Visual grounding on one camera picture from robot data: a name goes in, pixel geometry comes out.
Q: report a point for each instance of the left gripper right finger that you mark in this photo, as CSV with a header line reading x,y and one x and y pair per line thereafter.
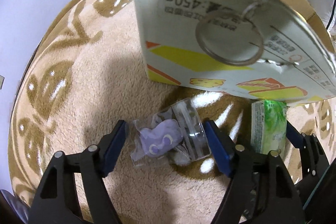
x,y
260,187

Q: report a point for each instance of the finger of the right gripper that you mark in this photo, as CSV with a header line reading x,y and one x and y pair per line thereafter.
x,y
314,162

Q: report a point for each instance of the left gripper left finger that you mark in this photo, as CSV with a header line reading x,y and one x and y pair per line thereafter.
x,y
56,199

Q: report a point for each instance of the green tissue pack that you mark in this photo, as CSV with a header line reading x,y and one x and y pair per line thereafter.
x,y
268,126

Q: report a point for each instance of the purple plush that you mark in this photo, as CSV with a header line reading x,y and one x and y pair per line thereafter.
x,y
174,135

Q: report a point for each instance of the beige patterned carpet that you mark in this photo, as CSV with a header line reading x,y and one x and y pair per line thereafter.
x,y
86,75

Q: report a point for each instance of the cardboard box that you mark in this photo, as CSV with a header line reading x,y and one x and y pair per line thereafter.
x,y
257,49

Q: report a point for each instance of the wall socket lower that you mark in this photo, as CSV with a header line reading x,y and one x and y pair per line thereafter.
x,y
1,81

